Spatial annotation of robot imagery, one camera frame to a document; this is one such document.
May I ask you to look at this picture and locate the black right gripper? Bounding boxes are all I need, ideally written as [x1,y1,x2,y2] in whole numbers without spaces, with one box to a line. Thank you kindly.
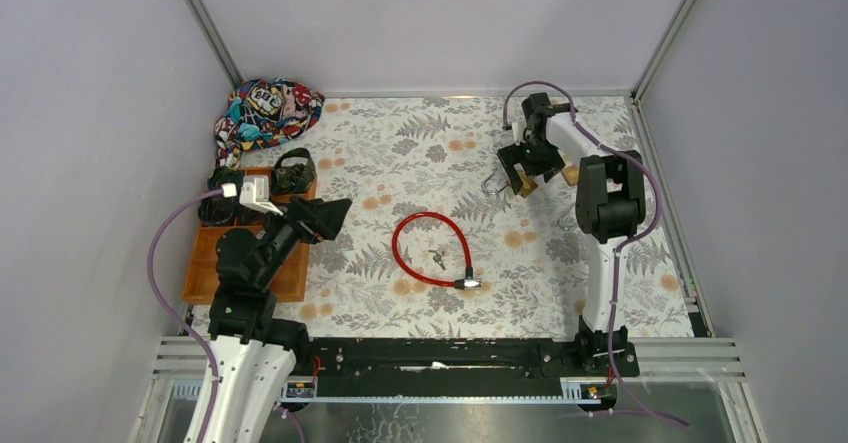
[496,137,564,195]

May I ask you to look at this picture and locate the brass padlock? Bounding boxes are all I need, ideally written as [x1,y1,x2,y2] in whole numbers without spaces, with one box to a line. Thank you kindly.
[555,204,579,232]
[561,165,579,187]
[481,171,538,198]

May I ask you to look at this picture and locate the silver keys of cable lock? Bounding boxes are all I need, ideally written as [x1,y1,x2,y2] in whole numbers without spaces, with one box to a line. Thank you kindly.
[428,249,446,271]

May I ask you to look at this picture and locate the red cable lock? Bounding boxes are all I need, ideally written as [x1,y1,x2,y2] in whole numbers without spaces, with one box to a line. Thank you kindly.
[390,211,482,292]

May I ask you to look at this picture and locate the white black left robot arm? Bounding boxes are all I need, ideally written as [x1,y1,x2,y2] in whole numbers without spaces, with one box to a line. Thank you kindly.
[184,148,352,442]

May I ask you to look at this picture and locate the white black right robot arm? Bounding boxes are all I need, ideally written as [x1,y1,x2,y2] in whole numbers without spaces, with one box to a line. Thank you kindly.
[513,92,647,375]

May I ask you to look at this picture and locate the orange wooden compartment tray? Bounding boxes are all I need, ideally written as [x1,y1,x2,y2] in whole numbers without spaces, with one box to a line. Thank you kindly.
[182,163,317,305]

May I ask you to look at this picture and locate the floral patterned table mat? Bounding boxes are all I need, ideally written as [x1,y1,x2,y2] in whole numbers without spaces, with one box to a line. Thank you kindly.
[188,95,696,340]

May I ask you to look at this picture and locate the colourful comic print cloth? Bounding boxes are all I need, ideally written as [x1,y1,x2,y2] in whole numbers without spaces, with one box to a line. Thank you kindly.
[213,78,325,168]

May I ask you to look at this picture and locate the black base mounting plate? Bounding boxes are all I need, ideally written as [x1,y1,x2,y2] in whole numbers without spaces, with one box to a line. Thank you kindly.
[279,337,640,403]

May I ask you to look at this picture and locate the dark floral rolled strap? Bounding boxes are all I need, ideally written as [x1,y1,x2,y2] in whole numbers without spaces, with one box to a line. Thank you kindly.
[270,148,318,196]

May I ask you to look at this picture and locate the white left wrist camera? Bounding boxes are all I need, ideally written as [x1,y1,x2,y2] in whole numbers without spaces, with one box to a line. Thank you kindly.
[220,175,284,216]

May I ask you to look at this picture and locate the aluminium frame rail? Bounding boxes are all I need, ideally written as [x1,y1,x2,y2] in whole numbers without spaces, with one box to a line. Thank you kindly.
[183,0,243,89]

